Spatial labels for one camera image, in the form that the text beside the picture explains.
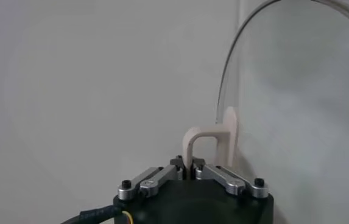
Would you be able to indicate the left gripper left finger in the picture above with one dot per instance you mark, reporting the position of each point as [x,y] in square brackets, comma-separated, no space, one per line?
[150,182]

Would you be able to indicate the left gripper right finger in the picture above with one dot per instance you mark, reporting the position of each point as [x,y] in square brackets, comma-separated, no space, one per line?
[232,182]

